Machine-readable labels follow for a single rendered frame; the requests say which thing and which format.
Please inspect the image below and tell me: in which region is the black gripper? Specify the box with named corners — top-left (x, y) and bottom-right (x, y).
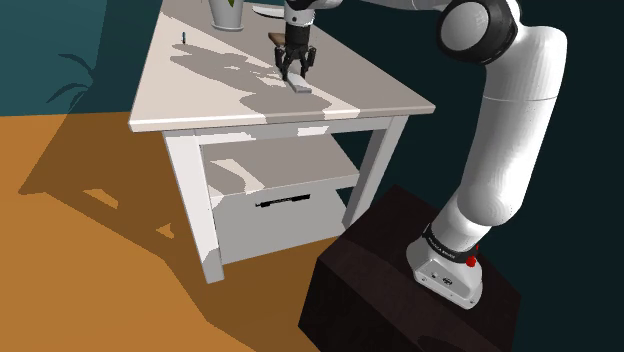
top-left (273, 23), bottom-right (317, 82)

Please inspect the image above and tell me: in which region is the grey plant pot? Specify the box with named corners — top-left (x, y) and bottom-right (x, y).
top-left (208, 0), bottom-right (245, 32)

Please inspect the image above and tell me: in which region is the grey flat remote control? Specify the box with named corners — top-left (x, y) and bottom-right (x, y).
top-left (284, 71), bottom-right (313, 95)

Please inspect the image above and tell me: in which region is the dark robot stand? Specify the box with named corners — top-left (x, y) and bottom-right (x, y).
top-left (297, 184), bottom-right (522, 352)

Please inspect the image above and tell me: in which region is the white plate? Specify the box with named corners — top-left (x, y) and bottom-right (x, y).
top-left (251, 3), bottom-right (287, 20)

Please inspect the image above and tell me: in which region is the white side table with drawer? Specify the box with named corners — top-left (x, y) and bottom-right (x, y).
top-left (128, 0), bottom-right (437, 285)

